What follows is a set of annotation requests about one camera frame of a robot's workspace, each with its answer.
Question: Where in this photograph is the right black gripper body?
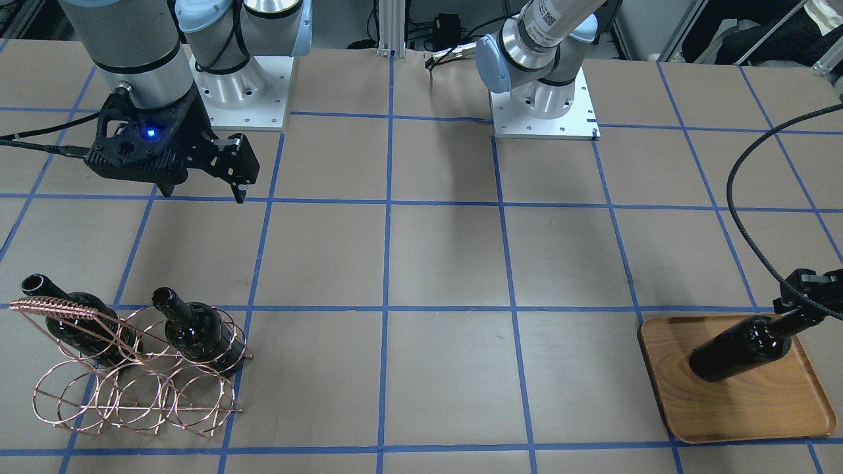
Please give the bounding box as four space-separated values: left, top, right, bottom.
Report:
84 85 219 186

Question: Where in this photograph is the dark wine bottle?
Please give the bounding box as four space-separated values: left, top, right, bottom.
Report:
689 310 825 383
20 273 144 369
151 287 245 377

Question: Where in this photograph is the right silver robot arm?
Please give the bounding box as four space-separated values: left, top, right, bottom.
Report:
61 1 312 203

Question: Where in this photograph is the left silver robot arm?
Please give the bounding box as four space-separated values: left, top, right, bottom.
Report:
475 1 603 119

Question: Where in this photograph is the wooden tray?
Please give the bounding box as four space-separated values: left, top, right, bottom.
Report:
639 314 839 444

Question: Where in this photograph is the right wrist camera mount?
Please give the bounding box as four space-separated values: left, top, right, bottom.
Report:
207 133 261 187

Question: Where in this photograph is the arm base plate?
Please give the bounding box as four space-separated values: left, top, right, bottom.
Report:
192 56 296 132
489 67 601 141

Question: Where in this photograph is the copper wire wine basket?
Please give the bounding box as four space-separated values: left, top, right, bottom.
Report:
9 296 243 438

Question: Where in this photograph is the aluminium frame post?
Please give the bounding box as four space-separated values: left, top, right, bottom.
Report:
377 0 407 61

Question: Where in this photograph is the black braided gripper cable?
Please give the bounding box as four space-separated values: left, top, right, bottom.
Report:
726 102 843 322

